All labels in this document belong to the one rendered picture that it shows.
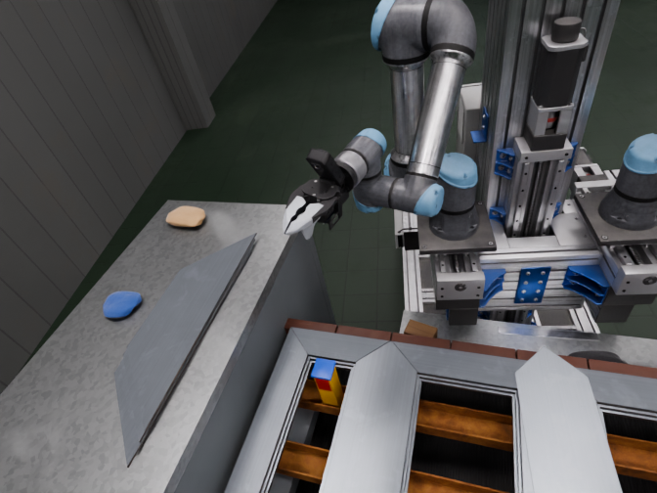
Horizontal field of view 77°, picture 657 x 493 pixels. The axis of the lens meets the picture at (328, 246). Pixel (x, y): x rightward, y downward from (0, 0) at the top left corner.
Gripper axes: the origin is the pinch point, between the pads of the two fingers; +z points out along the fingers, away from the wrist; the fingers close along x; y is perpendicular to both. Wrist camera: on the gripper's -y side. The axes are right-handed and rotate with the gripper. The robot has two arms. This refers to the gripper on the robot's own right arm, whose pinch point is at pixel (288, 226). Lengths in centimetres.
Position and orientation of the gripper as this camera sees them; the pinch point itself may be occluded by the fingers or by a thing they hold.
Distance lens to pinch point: 76.9
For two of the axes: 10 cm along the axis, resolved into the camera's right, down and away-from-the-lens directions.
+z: -5.2, 6.5, -5.6
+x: -8.6, -3.5, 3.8
